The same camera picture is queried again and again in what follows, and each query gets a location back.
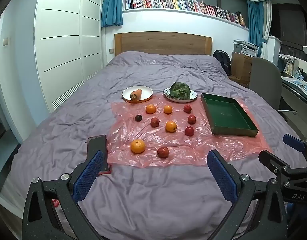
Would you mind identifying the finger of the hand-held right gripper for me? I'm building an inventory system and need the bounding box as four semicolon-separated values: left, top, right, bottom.
283;134;307;161
259;150;307;182

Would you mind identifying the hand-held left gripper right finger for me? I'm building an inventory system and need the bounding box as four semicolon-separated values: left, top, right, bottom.
207;149;288;240

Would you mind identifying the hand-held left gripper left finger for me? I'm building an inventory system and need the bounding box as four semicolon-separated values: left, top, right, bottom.
22;150;105;240

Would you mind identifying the large orange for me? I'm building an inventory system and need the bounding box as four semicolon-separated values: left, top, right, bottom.
130;139;146;154

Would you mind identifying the green tray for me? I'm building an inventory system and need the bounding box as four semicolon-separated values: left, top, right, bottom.
201;92;259;137

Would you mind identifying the smartphone with red case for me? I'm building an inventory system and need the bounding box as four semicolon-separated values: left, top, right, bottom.
87;134;112;176

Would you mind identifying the pink plastic sheet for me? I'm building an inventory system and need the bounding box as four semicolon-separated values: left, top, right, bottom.
107;96;273;168

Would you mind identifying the white desk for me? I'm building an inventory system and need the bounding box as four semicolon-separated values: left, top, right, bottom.
279;72;307;110

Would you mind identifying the grey chair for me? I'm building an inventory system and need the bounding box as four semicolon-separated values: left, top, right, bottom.
249;57;298;115

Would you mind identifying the striped white plate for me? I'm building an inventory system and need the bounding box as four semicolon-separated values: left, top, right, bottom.
163;87;198;103

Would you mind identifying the carrot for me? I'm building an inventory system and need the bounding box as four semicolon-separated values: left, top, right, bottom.
130;89;142;102

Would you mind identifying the wooden nightstand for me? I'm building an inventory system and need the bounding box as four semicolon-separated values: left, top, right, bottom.
230;52;254;85

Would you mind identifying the green bok choy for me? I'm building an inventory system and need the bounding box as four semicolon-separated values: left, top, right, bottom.
169;82;191;99

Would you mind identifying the white plate gold rim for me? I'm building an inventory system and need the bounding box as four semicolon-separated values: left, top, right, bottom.
122;86;154;103

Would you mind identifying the white printer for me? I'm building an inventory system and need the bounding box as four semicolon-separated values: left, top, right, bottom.
233;39;259;57

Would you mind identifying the black backpack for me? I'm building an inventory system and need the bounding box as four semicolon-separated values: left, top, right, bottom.
213;50;232;75

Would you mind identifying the blue curtain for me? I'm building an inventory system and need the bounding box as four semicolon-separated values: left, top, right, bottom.
247;0;269;58
101;0;124;28

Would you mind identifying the white wardrobe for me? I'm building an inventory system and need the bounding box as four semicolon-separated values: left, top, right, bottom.
35;0;106;113

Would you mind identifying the wooden headboard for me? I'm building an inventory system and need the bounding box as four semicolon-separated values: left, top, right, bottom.
114;32;213;57

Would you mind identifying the row of books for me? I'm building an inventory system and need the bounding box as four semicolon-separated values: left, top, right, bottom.
122;0;246;27

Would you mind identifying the white wall shelf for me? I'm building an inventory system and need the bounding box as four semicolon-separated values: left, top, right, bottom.
122;7;249;32

